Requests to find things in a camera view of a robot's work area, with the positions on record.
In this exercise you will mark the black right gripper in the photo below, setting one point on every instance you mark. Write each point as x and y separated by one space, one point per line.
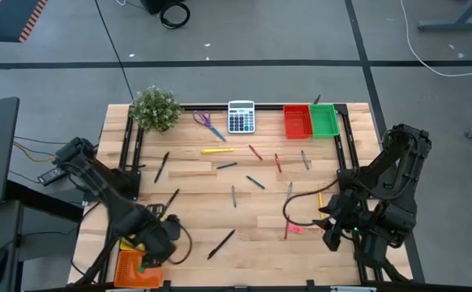
347 215

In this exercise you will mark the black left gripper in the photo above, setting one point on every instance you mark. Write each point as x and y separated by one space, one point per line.
159 241

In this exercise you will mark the green eraser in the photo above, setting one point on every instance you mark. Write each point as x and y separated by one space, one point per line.
142 267

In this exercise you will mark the red crayon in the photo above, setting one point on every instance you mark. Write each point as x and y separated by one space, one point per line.
255 152
277 162
286 233

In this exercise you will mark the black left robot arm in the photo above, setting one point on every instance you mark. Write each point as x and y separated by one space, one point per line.
98 178

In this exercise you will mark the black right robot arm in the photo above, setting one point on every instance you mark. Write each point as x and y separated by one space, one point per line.
398 162

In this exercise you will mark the yellow pencil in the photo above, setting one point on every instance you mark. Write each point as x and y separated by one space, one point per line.
320 198

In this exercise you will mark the orange plastic bin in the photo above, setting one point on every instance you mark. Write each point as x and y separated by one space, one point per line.
128 271

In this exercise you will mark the yellow plastic bin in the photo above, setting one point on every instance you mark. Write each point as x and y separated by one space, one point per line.
127 245

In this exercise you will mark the pink eraser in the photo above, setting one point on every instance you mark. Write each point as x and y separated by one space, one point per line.
296 229

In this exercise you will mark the grey pen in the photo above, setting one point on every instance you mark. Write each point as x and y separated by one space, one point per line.
305 160
289 190
233 196

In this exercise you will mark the black pen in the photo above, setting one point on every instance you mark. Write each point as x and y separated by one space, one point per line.
171 199
221 244
161 166

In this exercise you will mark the green crayon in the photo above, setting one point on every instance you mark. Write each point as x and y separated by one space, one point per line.
255 182
226 165

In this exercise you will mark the green plastic bin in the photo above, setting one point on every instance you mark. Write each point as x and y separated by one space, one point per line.
324 120

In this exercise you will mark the red plastic bin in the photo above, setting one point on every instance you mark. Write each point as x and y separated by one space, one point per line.
297 121

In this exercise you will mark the yellow flat bar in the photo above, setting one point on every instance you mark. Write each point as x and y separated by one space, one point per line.
217 151

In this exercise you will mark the white desk calculator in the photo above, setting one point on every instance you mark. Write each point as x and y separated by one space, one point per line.
241 117

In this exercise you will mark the black power adapter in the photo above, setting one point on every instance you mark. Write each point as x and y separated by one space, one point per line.
51 175

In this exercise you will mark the purple blue scissors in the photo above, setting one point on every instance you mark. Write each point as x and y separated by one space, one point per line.
211 126

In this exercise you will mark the green potted plant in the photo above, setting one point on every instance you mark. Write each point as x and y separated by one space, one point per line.
155 109

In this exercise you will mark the hazard-striped floor mat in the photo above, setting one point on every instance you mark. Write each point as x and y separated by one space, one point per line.
9 20

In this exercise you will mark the grey desk leg frame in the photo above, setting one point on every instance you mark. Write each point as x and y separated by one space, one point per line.
455 25

